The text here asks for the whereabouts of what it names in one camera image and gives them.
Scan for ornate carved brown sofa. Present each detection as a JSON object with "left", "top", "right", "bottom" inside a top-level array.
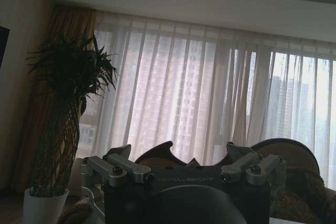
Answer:
[{"left": 135, "top": 137, "right": 336, "bottom": 221}]

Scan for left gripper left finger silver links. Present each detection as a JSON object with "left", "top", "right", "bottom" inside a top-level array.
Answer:
[{"left": 80, "top": 144, "right": 152, "bottom": 185}]

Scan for sheer white window curtain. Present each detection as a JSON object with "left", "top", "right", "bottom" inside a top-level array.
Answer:
[{"left": 78, "top": 10, "right": 336, "bottom": 190}]

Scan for yellow-brown side drape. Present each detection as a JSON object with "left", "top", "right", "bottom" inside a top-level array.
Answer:
[{"left": 15, "top": 3, "right": 98, "bottom": 192}]

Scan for pale wrist cable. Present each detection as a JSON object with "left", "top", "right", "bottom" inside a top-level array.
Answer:
[{"left": 80, "top": 186, "right": 106, "bottom": 224}]

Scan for dark wall-mounted screen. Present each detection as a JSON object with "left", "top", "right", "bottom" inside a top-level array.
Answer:
[{"left": 0, "top": 26, "right": 11, "bottom": 69}]

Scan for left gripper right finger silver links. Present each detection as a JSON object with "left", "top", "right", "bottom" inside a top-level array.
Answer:
[{"left": 220, "top": 141, "right": 287, "bottom": 186}]

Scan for white plant pot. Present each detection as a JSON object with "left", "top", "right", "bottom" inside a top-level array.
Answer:
[{"left": 23, "top": 185, "right": 70, "bottom": 224}]

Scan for tall green potted plant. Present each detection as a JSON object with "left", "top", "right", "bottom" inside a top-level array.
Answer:
[{"left": 26, "top": 31, "right": 119, "bottom": 198}]

